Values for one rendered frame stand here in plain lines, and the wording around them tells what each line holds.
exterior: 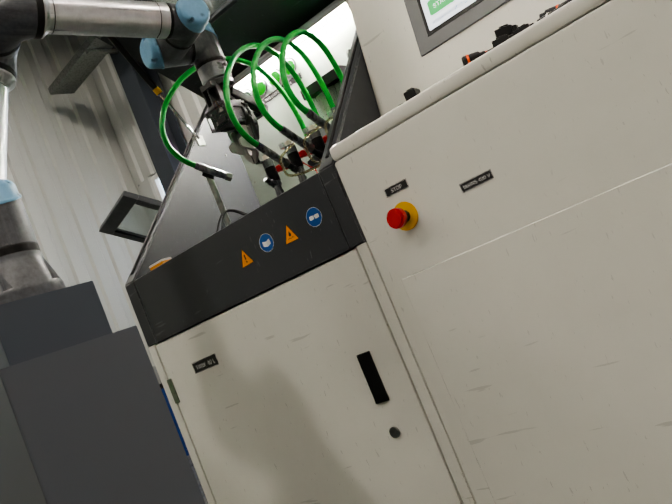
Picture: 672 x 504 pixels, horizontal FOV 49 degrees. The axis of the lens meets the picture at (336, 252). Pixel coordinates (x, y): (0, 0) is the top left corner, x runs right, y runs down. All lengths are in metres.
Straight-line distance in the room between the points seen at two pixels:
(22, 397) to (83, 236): 7.86
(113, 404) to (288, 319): 0.43
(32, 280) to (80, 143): 8.29
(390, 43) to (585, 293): 0.72
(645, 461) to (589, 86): 0.58
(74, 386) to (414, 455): 0.62
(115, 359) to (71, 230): 7.76
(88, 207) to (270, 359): 7.75
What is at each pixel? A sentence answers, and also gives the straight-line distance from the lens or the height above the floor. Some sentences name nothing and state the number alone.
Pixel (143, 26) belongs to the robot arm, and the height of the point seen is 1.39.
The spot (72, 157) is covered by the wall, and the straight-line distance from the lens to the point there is 9.44.
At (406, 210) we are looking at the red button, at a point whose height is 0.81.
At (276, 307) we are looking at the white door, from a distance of 1.54.
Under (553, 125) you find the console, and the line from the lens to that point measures 1.20.
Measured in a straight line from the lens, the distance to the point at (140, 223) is 5.52.
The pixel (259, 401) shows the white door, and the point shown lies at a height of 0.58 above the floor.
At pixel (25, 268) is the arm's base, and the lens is 1.34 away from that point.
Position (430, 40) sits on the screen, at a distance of 1.58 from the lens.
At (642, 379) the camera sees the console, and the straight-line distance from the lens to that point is 1.23.
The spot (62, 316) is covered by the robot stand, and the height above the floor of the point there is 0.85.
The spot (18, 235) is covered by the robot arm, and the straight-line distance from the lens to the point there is 1.36.
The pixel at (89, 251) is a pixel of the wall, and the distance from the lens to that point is 9.00.
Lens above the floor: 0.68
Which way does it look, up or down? 5 degrees up
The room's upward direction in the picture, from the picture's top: 23 degrees counter-clockwise
